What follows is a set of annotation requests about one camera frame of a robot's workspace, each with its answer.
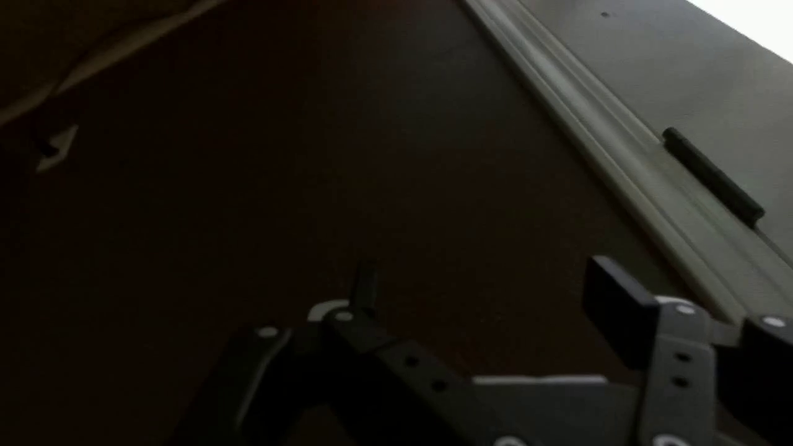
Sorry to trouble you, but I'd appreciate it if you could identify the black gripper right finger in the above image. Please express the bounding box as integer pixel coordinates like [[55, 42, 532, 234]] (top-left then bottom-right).
[[583, 255, 793, 446]]

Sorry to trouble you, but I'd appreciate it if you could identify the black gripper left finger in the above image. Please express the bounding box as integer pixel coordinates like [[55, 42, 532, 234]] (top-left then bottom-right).
[[168, 263, 511, 446]]

